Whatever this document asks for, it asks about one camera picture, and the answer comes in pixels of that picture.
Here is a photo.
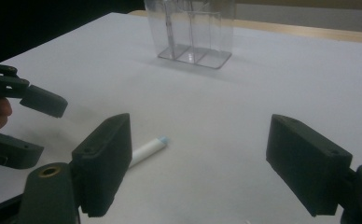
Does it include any clear plastic pen organizer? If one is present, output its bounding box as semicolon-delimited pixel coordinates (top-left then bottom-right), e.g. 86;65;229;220
143;0;236;70

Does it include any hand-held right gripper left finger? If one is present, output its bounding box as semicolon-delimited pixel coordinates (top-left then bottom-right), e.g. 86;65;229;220
71;112;133;218

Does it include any white pen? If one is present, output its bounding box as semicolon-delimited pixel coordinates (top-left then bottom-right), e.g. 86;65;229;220
129;135;170;169

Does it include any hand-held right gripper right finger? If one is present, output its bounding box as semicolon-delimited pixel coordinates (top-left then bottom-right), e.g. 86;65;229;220
265;113;355;217

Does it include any white foam board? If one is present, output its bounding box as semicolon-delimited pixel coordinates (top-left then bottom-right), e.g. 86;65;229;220
0;12;362;224

